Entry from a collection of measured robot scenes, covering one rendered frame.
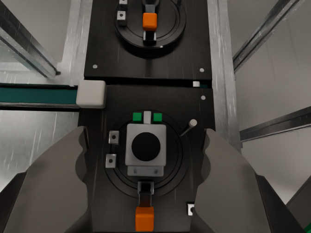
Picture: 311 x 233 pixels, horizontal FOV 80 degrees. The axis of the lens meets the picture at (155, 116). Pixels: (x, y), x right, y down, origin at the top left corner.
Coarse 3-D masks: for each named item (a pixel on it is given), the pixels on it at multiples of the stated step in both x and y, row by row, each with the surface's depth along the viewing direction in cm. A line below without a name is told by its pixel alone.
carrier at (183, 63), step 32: (96, 0) 38; (128, 0) 36; (160, 0) 37; (192, 0) 39; (96, 32) 37; (128, 32) 35; (160, 32) 35; (192, 32) 37; (96, 64) 35; (128, 64) 35; (160, 64) 35; (192, 64) 36
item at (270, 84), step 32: (32, 0) 51; (64, 0) 51; (256, 0) 54; (32, 32) 48; (64, 32) 49; (288, 32) 52; (256, 64) 49; (288, 64) 49; (256, 96) 47; (288, 96) 47; (256, 160) 43; (288, 160) 43; (288, 192) 41
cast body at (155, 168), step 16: (144, 112) 25; (128, 128) 21; (144, 128) 21; (160, 128) 21; (128, 144) 20; (144, 144) 19; (160, 144) 19; (128, 160) 20; (144, 160) 19; (160, 160) 20; (160, 176) 22
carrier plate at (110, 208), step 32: (128, 96) 34; (160, 96) 34; (192, 96) 34; (96, 128) 32; (192, 128) 33; (96, 160) 31; (192, 160) 31; (96, 192) 29; (192, 192) 30; (96, 224) 28; (128, 224) 29; (160, 224) 29
